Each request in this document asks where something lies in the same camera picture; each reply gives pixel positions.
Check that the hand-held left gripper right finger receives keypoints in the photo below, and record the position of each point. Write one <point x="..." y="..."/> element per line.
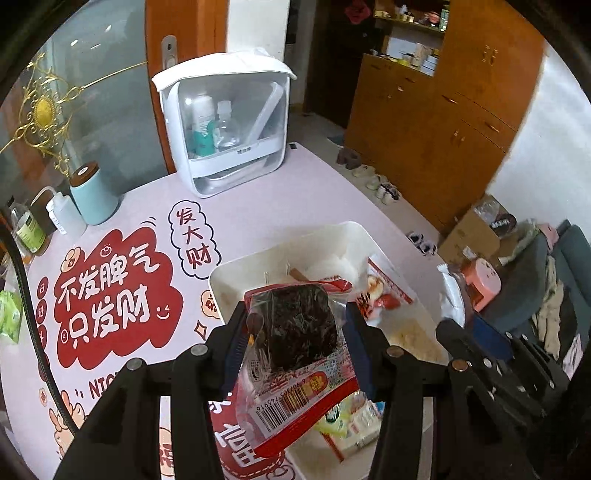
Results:
<point x="360" y="344"/>

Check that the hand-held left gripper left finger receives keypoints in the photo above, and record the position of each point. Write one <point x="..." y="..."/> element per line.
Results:
<point x="236" y="355"/>

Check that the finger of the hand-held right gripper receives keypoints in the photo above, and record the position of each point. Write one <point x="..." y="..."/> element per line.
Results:
<point x="491" y="334"/>
<point x="466" y="350"/>

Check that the rice crispy packet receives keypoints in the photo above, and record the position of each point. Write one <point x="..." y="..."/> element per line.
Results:
<point x="415" y="339"/>

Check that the white red snack packet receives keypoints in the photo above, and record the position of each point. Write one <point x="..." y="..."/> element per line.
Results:
<point x="383" y="290"/>

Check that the dark cake packet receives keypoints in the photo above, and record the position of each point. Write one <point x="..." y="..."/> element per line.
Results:
<point x="295" y="332"/>

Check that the orange white snack packet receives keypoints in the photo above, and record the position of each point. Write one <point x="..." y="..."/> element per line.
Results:
<point x="351" y="420"/>

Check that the white plastic bin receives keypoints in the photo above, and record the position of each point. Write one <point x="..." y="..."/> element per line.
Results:
<point x="240" y="277"/>

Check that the pink plastic stool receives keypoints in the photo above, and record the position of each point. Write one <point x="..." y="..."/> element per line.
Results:
<point x="482" y="284"/>

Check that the dark teal sofa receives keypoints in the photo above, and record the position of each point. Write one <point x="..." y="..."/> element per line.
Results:
<point x="526" y="277"/>

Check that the cardboard box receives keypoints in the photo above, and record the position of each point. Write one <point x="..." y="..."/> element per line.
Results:
<point x="471" y="230"/>

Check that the wooden cabinet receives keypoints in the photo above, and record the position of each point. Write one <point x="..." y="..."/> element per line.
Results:
<point x="438" y="138"/>

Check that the white storage box clear door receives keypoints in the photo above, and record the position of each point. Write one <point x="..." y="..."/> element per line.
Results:
<point x="184" y="152"/>

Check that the teal canister brown lid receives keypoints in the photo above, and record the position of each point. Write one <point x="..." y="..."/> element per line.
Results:
<point x="94" y="198"/>

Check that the clear squeeze bottle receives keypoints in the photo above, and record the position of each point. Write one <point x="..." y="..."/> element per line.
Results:
<point x="67" y="217"/>

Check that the clear plastic bottle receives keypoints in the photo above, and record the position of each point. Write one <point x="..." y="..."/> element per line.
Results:
<point x="226" y="131"/>

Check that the green wipes pack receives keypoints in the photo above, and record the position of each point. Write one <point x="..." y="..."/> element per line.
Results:
<point x="10" y="318"/>

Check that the white teal tube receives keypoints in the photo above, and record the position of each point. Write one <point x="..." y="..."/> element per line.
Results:
<point x="203" y="127"/>

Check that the green label glass bottle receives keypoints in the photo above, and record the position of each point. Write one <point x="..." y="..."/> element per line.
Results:
<point x="30" y="230"/>

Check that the large gold door ornament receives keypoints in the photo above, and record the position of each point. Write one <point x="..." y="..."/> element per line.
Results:
<point x="44" y="108"/>

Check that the red knot decoration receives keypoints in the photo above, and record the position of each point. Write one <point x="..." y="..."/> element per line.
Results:
<point x="360" y="10"/>

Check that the wooden glass door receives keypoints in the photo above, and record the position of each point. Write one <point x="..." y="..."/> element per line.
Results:
<point x="194" y="23"/>

